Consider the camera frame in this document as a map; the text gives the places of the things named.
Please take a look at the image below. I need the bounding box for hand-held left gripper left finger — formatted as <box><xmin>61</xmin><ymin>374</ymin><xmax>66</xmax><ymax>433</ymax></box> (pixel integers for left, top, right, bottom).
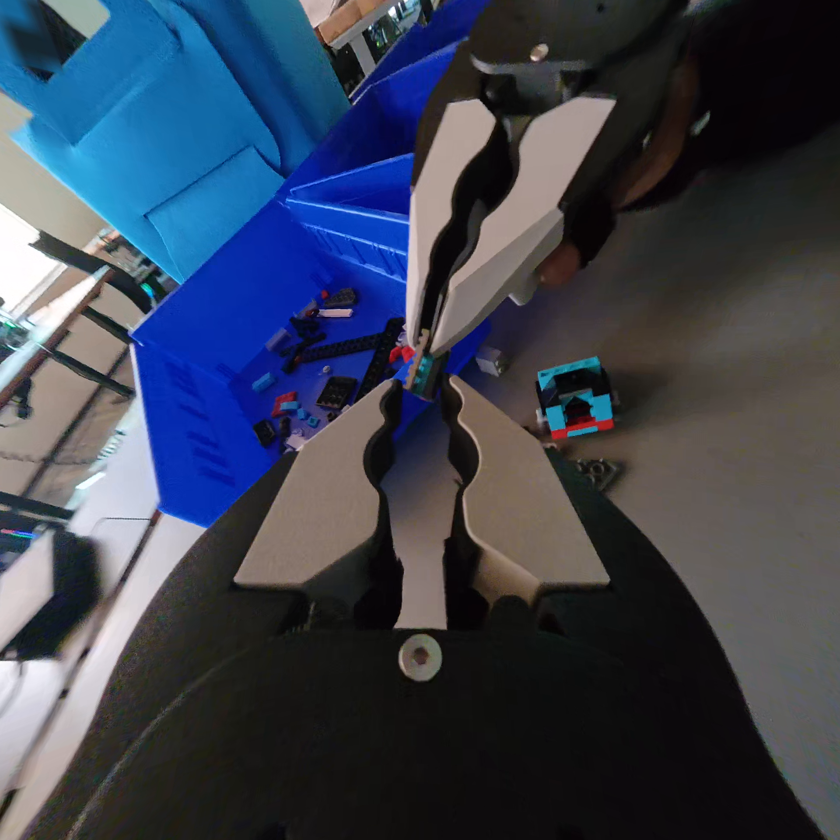
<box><xmin>233</xmin><ymin>379</ymin><xmax>404</xmax><ymax>592</ymax></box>

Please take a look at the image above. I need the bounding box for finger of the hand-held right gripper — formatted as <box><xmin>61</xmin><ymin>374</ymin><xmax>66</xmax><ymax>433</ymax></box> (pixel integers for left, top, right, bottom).
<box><xmin>430</xmin><ymin>97</ymin><xmax>618</xmax><ymax>353</ymax></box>
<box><xmin>403</xmin><ymin>100</ymin><xmax>511</xmax><ymax>349</ymax></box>

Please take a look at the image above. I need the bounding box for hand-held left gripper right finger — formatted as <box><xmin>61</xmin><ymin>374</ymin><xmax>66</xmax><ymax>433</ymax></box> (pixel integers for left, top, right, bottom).
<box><xmin>438</xmin><ymin>374</ymin><xmax>611</xmax><ymax>608</ymax></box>

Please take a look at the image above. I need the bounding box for teal and black brick block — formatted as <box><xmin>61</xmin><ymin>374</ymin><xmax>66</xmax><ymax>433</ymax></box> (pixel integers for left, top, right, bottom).
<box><xmin>535</xmin><ymin>356</ymin><xmax>621</xmax><ymax>441</ymax></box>

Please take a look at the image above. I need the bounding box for red and teal brick assembly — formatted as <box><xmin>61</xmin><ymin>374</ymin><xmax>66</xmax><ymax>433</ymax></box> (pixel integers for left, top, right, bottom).
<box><xmin>402</xmin><ymin>341</ymin><xmax>452</xmax><ymax>399</ymax></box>

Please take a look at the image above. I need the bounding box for person's right forearm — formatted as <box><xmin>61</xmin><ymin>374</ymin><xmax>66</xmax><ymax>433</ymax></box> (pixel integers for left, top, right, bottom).
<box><xmin>682</xmin><ymin>0</ymin><xmax>840</xmax><ymax>178</ymax></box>

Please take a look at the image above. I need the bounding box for grey desk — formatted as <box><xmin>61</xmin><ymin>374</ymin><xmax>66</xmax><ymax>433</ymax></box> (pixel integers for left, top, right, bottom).
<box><xmin>0</xmin><ymin>125</ymin><xmax>840</xmax><ymax>821</ymax></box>

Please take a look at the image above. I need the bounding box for person's right hand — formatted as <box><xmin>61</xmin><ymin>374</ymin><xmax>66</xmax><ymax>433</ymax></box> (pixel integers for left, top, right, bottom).
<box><xmin>535</xmin><ymin>58</ymin><xmax>701</xmax><ymax>290</ymax></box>

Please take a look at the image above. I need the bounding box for black studded plate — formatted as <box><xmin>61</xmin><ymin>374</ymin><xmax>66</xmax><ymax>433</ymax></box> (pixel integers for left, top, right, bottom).
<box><xmin>570</xmin><ymin>458</ymin><xmax>626</xmax><ymax>494</ymax></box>

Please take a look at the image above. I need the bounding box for blue plastic bin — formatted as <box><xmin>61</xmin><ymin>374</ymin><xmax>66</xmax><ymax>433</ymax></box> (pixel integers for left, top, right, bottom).
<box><xmin>348</xmin><ymin>0</ymin><xmax>490</xmax><ymax>172</ymax></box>
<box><xmin>281</xmin><ymin>154</ymin><xmax>421</xmax><ymax>284</ymax></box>
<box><xmin>129</xmin><ymin>197</ymin><xmax>493</xmax><ymax>529</ymax></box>

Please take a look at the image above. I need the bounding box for pile of loose toy bricks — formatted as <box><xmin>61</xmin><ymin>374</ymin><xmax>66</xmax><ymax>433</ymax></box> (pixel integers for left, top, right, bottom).
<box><xmin>251</xmin><ymin>287</ymin><xmax>421</xmax><ymax>455</ymax></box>

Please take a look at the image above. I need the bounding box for wooden table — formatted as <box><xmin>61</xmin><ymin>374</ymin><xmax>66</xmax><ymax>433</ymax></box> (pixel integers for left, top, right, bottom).
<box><xmin>315</xmin><ymin>0</ymin><xmax>437</xmax><ymax>76</ymax></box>

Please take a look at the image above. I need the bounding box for black case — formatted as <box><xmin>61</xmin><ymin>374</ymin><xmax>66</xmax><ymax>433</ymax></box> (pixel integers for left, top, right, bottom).
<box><xmin>0</xmin><ymin>530</ymin><xmax>106</xmax><ymax>662</ymax></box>

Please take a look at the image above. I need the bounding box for robot station table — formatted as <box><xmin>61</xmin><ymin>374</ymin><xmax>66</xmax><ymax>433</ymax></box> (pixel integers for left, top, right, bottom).
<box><xmin>0</xmin><ymin>233</ymin><xmax>155</xmax><ymax>421</ymax></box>

